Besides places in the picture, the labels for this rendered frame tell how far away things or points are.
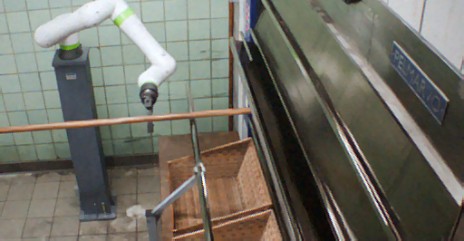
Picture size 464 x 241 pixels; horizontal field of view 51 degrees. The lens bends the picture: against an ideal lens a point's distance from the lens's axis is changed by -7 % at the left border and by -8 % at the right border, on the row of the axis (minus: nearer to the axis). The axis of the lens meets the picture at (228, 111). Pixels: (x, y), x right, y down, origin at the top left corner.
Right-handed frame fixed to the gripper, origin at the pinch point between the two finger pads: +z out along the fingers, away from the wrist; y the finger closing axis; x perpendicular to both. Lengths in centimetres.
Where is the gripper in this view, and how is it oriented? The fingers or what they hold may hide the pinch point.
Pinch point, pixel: (149, 118)
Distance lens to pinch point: 238.3
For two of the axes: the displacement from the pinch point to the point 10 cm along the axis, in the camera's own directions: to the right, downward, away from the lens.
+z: 1.4, 5.2, -8.4
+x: -9.9, 0.8, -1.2
